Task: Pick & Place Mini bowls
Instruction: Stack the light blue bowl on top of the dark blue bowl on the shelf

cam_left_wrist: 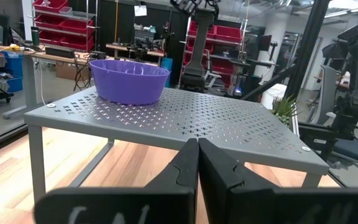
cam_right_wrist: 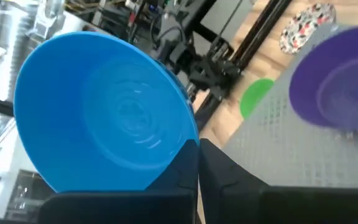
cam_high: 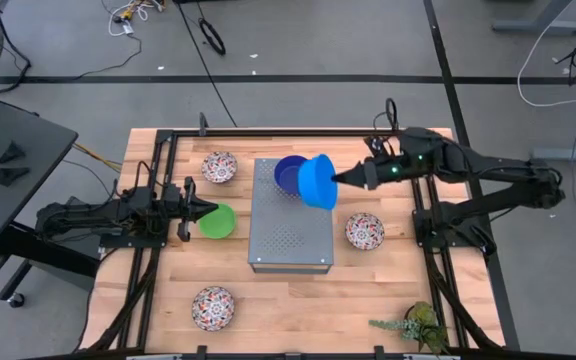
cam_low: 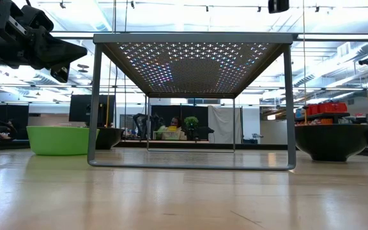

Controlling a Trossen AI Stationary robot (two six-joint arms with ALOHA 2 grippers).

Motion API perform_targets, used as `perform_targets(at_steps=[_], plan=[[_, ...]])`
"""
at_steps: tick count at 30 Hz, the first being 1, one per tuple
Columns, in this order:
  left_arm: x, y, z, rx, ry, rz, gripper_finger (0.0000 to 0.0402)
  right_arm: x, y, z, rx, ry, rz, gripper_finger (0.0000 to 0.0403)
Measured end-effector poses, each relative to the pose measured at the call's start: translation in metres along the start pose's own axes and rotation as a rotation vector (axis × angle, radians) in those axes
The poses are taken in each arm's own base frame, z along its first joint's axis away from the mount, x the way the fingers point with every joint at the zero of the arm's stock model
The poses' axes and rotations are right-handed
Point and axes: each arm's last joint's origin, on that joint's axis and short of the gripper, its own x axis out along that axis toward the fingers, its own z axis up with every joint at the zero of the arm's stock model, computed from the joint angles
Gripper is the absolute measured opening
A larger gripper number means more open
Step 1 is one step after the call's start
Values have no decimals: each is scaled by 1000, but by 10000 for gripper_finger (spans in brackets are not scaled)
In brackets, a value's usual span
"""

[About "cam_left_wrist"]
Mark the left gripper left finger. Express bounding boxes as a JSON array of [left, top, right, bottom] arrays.
[[34, 138, 200, 224]]

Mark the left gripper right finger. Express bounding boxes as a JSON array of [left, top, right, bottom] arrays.
[[198, 138, 358, 224]]

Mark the purple plastic bowl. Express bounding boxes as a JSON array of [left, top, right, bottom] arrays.
[[89, 59, 171, 106]]

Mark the grey perforated metal shelf riser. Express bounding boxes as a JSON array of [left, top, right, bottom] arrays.
[[24, 86, 331, 205]]

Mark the small potted green plant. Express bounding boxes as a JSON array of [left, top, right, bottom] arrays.
[[270, 95, 298, 127]]

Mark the white waste bin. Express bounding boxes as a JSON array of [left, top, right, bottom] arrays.
[[261, 83, 288, 110]]

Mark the dark blue office chair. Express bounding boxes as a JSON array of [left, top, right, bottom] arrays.
[[298, 121, 358, 170]]

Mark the blue barrel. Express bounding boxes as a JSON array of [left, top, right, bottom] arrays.
[[161, 57, 173, 88]]

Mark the red storage bin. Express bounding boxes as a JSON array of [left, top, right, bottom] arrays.
[[32, 0, 69, 13], [60, 19, 95, 35], [39, 30, 62, 46], [214, 25, 242, 44], [211, 57, 239, 75], [188, 21, 217, 39], [60, 35, 95, 52], [34, 14, 65, 30]]

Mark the wooden workbench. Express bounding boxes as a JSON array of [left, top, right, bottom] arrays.
[[106, 43, 167, 63]]

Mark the black computer monitor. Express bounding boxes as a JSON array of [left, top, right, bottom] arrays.
[[257, 34, 273, 52]]

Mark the cardboard box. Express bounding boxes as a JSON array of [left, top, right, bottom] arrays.
[[55, 60, 90, 82]]

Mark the wooden top standing desk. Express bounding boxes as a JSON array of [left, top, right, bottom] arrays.
[[0, 41, 90, 119]]

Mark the black case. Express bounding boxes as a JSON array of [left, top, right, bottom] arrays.
[[44, 46, 76, 59]]

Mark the blue storage bin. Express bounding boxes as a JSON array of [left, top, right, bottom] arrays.
[[1, 51, 24, 77], [6, 76, 24, 93]]

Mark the white paper sign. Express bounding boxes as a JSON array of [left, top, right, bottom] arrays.
[[134, 4, 148, 17]]

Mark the dark green tumbler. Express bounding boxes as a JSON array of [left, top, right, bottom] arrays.
[[30, 26, 40, 47]]

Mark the metal wire shelf rack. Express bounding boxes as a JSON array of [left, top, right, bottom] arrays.
[[31, 0, 99, 54]]

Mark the yellow cable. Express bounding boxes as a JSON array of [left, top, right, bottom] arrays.
[[0, 44, 22, 62]]

